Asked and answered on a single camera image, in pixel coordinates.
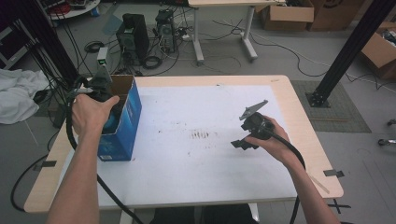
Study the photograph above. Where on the white crumpled cloth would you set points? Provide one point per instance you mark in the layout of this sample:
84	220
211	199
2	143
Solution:
17	93

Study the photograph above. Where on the white-legged wooden desk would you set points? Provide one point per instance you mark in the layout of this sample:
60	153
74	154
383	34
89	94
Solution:
224	2

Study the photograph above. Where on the grey floor mat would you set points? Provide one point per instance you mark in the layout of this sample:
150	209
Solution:
342	115

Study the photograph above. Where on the black metal frame post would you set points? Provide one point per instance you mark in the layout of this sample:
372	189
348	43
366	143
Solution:
53	40
348	53

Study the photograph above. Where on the white table mat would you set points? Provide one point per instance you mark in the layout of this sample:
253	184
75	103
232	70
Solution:
199	168

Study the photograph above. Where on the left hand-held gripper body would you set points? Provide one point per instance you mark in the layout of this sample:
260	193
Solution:
101	79

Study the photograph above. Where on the thin wooden stick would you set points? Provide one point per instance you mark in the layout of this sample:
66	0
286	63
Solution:
319	184

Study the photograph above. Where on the blue cardboard box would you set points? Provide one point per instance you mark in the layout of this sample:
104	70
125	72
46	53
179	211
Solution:
124	137

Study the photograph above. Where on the round white table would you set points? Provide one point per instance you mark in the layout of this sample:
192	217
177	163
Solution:
76	11

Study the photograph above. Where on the black computer tower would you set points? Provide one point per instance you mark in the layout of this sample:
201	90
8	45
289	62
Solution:
134	34

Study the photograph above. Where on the person's dark legs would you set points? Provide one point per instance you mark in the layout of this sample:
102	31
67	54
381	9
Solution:
199	215

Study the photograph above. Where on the open cardboard box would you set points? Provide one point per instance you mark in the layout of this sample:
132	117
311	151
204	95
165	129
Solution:
378	51

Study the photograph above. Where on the white power supply unit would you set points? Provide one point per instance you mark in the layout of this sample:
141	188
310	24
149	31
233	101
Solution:
102	57

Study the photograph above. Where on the person's right hand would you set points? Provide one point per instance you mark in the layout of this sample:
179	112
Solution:
280	144

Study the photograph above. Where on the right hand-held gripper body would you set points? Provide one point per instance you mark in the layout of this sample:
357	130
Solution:
257	124

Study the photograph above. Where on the white table leg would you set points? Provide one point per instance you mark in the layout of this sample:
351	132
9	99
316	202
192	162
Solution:
125	217
253	213

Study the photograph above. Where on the small cardboard box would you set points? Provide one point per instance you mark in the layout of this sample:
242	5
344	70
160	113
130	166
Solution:
288	17

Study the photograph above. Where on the person's left hand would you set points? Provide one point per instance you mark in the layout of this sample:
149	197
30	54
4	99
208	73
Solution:
90	116

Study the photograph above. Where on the black tape strip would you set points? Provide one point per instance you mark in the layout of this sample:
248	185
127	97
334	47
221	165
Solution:
46	164
333	173

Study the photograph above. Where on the chair caster wheel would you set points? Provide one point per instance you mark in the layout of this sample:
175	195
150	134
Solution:
386	142
392	122

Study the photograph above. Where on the open-frame computer case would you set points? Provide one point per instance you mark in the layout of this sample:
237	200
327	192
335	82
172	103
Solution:
165	29

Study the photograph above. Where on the large cardboard box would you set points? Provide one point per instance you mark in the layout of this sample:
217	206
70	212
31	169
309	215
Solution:
336	14

